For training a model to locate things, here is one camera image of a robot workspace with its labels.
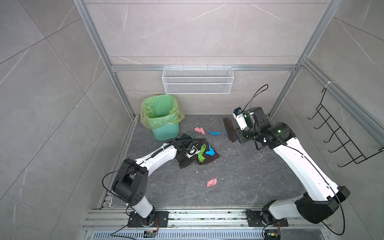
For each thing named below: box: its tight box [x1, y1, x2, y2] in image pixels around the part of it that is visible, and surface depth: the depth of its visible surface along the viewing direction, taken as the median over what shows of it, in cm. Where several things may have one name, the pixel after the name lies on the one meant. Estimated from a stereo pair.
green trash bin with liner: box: [140, 94, 185, 141], surface depth 95 cm
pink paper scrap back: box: [194, 127, 206, 135], surface depth 111 cm
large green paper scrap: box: [198, 144, 207, 163], surface depth 90 cm
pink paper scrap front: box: [206, 176, 218, 187], surface depth 87 cm
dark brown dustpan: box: [198, 140, 220, 165], surface depth 90 cm
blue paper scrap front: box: [205, 144, 216, 156], surface depth 92 cm
